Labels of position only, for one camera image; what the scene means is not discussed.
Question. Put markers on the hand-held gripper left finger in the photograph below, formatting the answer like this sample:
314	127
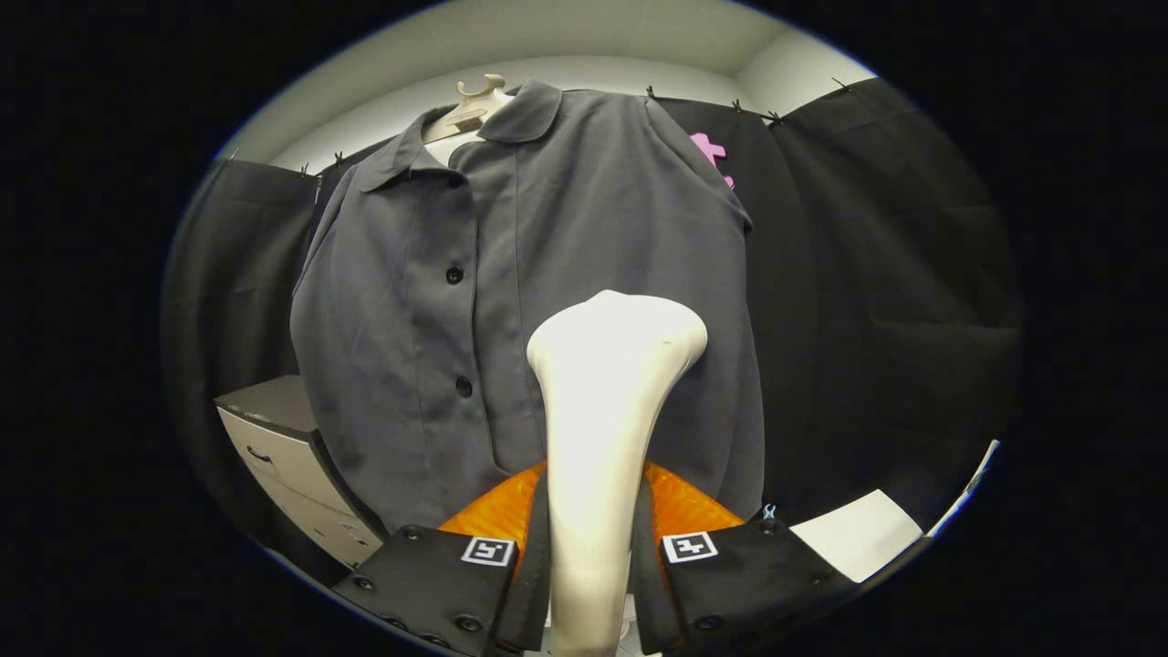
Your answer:
534	584

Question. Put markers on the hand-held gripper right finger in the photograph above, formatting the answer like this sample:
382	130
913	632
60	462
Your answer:
650	584

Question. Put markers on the white garment steamer head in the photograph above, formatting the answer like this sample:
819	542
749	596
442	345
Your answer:
602	401

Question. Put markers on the grey button-up shirt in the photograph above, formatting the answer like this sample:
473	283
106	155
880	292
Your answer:
602	210

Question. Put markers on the white flat panel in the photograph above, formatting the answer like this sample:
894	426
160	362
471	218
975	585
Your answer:
853	538

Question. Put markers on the white drawer cabinet dark top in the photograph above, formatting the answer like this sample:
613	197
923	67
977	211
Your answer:
283	456

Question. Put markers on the white mannequin torso form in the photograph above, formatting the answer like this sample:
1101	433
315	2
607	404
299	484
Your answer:
470	114

